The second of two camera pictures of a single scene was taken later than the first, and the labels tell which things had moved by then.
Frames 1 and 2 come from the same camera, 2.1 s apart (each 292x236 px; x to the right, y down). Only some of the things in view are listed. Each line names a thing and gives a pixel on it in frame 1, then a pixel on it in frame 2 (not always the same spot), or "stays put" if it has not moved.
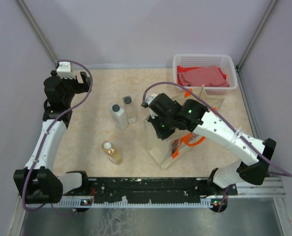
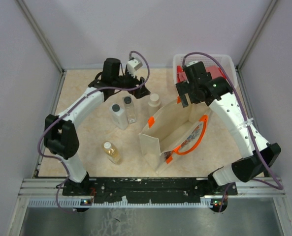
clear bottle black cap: (131, 114) stays put
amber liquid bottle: (113, 154) stays put
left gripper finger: (86, 79) to (141, 92)
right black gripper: (161, 134) to (184, 88)
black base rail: (140, 190) stays put
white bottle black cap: (119, 116) stays put
